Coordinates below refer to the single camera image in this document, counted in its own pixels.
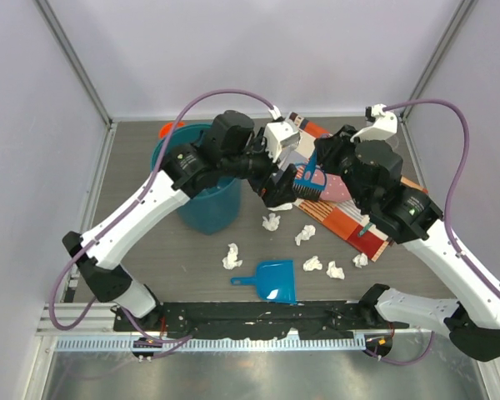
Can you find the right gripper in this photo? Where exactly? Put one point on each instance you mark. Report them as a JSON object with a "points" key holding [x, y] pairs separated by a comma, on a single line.
{"points": [[327, 151]]}

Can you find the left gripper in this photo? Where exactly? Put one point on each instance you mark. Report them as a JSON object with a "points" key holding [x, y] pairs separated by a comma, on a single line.
{"points": [[262, 180]]}

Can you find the blue hand brush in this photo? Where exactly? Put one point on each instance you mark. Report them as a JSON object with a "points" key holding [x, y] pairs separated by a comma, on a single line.
{"points": [[304, 186]]}

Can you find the teal trash bin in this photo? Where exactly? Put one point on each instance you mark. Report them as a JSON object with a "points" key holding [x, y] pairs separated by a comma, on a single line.
{"points": [[214, 208]]}

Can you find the paper scrap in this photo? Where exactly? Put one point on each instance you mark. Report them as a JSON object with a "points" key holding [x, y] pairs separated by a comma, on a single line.
{"points": [[271, 222], [284, 207], [306, 234], [312, 264], [335, 272], [231, 261], [361, 260]]}

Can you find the blue dustpan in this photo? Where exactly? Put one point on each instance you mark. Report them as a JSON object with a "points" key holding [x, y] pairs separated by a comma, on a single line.
{"points": [[274, 281]]}

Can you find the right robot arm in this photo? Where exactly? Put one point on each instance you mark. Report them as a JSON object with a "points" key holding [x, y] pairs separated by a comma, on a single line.
{"points": [[372, 173]]}

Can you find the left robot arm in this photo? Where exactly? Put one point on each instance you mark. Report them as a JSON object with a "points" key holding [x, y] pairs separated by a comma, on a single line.
{"points": [[230, 147]]}

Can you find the pink dotted plate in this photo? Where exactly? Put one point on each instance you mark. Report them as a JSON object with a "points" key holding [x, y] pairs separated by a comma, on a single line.
{"points": [[335, 190]]}

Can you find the patterned placemat cloth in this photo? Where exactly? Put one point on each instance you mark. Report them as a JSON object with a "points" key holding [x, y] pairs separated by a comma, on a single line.
{"points": [[341, 218]]}

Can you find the orange bowl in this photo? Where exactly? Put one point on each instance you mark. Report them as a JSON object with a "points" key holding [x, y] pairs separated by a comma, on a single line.
{"points": [[165, 129]]}

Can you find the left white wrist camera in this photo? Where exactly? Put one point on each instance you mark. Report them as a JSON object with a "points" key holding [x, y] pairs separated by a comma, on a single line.
{"points": [[282, 136]]}

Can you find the green handled table knife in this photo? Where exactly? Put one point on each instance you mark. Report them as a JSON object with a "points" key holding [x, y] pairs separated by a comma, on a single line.
{"points": [[365, 229]]}

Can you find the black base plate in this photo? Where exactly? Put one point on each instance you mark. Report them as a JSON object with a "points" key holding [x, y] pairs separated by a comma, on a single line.
{"points": [[262, 320]]}

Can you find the white slotted cable duct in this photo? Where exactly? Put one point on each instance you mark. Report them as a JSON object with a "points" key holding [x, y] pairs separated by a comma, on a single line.
{"points": [[131, 344]]}

